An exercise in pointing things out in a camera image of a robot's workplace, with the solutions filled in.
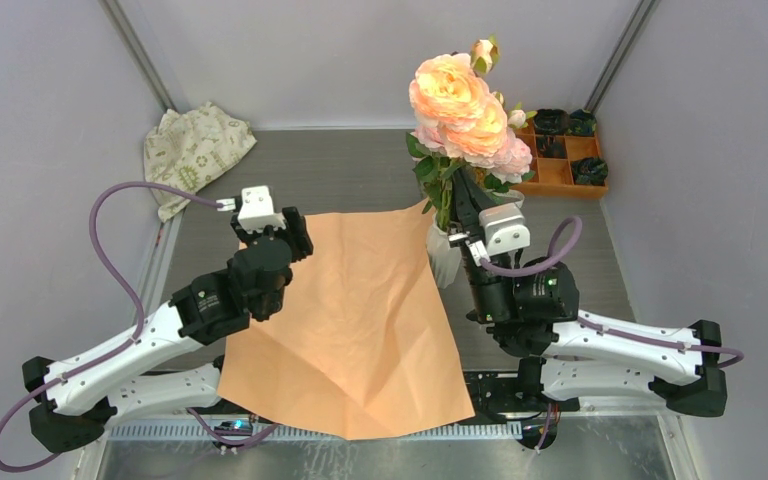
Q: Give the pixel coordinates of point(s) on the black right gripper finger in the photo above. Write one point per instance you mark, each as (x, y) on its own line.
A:
(478, 198)
(460, 209)

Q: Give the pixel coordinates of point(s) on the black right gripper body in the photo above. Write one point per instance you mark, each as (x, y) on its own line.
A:
(493, 292)

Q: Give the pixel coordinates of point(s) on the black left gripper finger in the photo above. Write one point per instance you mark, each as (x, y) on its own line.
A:
(297, 235)
(244, 236)

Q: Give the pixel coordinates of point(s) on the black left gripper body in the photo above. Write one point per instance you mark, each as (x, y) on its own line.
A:
(274, 305)

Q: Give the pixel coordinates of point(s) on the peach rose stem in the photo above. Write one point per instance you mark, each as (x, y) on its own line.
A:
(457, 114)
(512, 163)

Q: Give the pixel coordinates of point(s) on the orange wrapping paper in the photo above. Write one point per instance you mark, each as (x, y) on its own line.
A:
(362, 348)

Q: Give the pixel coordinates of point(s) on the beige printed ribbon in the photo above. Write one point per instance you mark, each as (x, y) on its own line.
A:
(512, 197)

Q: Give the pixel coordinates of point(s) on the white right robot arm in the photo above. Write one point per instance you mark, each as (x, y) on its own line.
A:
(532, 311)

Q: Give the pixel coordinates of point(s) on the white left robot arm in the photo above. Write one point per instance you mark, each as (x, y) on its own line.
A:
(79, 399)

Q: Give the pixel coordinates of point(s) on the white ribbed ceramic vase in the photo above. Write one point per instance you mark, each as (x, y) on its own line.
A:
(444, 260)

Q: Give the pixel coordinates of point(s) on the orange wooden compartment tray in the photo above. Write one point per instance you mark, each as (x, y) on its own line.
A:
(553, 176)

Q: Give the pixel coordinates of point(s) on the dark rolled cloth middle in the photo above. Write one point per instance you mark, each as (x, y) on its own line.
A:
(552, 147)

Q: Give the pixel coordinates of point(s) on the dark rolled cloth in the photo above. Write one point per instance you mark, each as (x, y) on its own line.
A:
(582, 123)
(589, 171)
(551, 122)
(552, 147)

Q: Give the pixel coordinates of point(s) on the dark rolled cloth back left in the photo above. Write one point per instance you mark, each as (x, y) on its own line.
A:
(551, 122)

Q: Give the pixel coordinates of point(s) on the cream green printed cloth bag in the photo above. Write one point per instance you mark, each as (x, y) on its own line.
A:
(188, 151)

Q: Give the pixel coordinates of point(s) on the dark rolled cloth front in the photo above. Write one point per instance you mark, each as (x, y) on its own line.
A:
(589, 171)

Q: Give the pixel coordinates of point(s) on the dark rolled cloth back right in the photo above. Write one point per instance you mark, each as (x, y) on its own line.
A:
(582, 123)

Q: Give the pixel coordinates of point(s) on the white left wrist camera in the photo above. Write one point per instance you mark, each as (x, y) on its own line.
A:
(253, 210)

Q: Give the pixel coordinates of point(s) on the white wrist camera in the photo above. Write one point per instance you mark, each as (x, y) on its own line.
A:
(493, 231)
(253, 210)

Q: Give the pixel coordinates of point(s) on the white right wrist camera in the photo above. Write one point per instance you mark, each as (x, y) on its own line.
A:
(493, 231)

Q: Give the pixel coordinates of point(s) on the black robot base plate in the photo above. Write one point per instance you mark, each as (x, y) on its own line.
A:
(494, 394)

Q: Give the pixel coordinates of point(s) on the aluminium front frame rail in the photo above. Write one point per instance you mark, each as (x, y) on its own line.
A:
(229, 429)

